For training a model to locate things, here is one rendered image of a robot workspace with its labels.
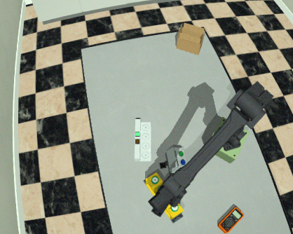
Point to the orange multimeter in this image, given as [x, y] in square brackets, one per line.
[230, 220]

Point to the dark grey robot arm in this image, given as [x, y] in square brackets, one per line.
[252, 102]

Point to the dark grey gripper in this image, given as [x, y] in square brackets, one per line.
[176, 201]

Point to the yellow tube rack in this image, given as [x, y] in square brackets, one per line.
[153, 188]

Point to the pale grey key housing panel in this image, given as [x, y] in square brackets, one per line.
[175, 159]

